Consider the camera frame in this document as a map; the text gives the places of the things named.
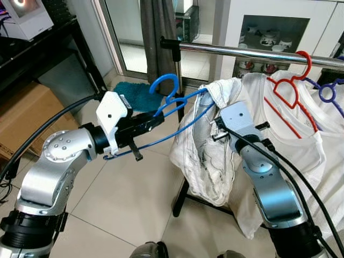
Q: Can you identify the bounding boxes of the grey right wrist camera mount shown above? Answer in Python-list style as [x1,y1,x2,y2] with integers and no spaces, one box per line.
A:
[219,101,260,148]

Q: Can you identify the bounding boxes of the red plastic hanger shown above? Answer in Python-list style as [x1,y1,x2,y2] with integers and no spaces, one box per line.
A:
[263,51,319,140]

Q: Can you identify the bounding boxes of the steel clothes rail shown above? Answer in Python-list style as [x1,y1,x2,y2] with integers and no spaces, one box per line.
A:
[160,37,344,70]

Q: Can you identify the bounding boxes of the black desk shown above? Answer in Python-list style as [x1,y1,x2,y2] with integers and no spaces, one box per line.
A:
[0,19,106,108]

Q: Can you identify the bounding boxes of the purple plastic hanger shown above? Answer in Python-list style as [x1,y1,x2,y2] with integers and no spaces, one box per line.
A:
[305,56,344,116]

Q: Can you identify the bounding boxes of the white teapot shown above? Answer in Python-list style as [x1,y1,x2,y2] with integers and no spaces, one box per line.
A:
[260,33,277,46]

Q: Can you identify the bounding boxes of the plain white t-shirt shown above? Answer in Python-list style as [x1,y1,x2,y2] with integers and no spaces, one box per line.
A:
[317,75,344,140]
[231,73,344,240]

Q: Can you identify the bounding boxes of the blue plastic hanger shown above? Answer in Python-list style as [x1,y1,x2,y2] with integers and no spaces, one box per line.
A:
[102,74,220,161]

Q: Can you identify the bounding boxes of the grey curtain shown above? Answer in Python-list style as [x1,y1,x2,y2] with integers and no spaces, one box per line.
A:
[140,0,178,97]

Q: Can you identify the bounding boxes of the glass sliding door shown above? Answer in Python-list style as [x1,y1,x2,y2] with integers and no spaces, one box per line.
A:
[97,0,216,81]

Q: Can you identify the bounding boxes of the brown cardboard box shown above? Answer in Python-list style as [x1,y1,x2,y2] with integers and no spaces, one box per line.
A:
[0,81,81,162]

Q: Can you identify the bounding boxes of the black clothes rack stand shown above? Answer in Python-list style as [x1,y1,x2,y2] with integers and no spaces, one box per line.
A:
[160,37,237,218]

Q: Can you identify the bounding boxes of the teal floor mat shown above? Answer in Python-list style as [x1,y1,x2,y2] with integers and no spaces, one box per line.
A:
[112,82,164,113]

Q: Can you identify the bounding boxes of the white denim trousers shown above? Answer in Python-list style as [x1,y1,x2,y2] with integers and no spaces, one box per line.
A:
[169,78,243,207]

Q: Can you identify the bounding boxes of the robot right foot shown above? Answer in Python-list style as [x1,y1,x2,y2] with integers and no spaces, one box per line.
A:
[215,250,248,258]

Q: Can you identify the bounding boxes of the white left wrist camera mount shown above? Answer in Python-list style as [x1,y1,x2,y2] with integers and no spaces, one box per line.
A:
[96,91,130,156]

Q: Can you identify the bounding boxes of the white computer case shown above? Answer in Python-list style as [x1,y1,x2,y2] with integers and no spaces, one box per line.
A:
[0,0,54,41]

